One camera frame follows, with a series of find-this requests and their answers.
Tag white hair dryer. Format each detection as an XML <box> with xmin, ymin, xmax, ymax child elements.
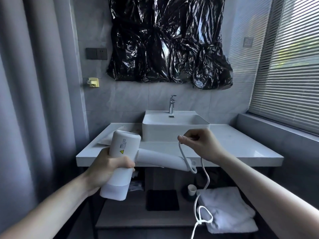
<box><xmin>100</xmin><ymin>130</ymin><xmax>197</xmax><ymax>201</ymax></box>

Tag person's left hand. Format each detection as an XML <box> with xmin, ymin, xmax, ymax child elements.
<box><xmin>83</xmin><ymin>147</ymin><xmax>136</xmax><ymax>197</ymax></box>

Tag white folded towel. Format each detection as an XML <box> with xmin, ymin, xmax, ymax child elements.
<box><xmin>196</xmin><ymin>187</ymin><xmax>259</xmax><ymax>234</ymax></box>

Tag yellow wall hook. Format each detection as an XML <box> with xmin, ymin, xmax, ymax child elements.
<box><xmin>86</xmin><ymin>77</ymin><xmax>101</xmax><ymax>88</ymax></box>

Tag person's left forearm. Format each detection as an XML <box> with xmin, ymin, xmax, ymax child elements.
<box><xmin>0</xmin><ymin>171</ymin><xmax>100</xmax><ymax>239</ymax></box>

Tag white ceramic sink basin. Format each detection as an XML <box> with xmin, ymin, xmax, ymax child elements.
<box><xmin>142</xmin><ymin>110</ymin><xmax>210</xmax><ymax>143</ymax></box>

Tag grey window blinds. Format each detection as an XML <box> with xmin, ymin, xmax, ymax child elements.
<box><xmin>248</xmin><ymin>0</ymin><xmax>319</xmax><ymax>136</ymax></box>

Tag white paper bag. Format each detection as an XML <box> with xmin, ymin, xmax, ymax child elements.
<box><xmin>94</xmin><ymin>125</ymin><xmax>137</xmax><ymax>148</ymax></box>

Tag grey curtain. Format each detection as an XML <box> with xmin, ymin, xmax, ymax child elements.
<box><xmin>0</xmin><ymin>0</ymin><xmax>89</xmax><ymax>229</ymax></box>

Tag person's right hand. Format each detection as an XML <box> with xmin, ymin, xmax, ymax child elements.
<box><xmin>177</xmin><ymin>128</ymin><xmax>225</xmax><ymax>164</ymax></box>

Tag white hair dryer cord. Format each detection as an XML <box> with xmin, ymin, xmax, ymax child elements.
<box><xmin>178</xmin><ymin>135</ymin><xmax>214</xmax><ymax>239</ymax></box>

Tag black plastic sheet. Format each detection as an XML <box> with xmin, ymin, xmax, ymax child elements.
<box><xmin>107</xmin><ymin>0</ymin><xmax>234</xmax><ymax>90</ymax></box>

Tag black wall switch panel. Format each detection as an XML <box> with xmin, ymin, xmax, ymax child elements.
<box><xmin>86</xmin><ymin>48</ymin><xmax>108</xmax><ymax>60</ymax></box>

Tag person's right forearm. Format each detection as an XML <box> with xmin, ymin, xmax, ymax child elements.
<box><xmin>215</xmin><ymin>150</ymin><xmax>319</xmax><ymax>239</ymax></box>

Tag black square mat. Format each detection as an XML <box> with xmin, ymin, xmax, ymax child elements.
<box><xmin>146</xmin><ymin>189</ymin><xmax>180</xmax><ymax>211</ymax></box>

